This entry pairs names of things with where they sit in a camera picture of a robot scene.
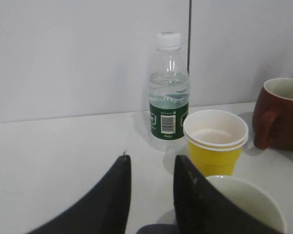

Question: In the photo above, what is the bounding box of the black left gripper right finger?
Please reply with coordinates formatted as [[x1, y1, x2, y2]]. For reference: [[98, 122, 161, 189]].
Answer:
[[173, 155, 278, 234]]

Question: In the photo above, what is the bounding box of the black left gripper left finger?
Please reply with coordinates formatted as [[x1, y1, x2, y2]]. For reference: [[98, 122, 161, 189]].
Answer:
[[31, 155, 131, 234]]

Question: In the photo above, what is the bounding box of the dark gray ceramic mug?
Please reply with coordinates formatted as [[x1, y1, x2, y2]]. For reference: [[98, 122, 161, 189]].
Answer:
[[136, 224, 179, 234]]

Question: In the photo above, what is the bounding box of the yellow paper cup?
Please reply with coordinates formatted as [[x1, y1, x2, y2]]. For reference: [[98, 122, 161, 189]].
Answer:
[[187, 139, 242, 177]]

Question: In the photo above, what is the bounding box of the white ceramic mug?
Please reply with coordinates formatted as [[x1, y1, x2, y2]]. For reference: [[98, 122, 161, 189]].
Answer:
[[206, 175, 288, 234]]

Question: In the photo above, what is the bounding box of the red-brown ceramic mug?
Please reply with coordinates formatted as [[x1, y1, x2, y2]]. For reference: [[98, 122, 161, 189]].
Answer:
[[252, 78, 293, 151]]

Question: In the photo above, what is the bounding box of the clear water bottle green label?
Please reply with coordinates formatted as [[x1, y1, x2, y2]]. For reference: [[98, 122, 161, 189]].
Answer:
[[148, 32, 189, 152]]

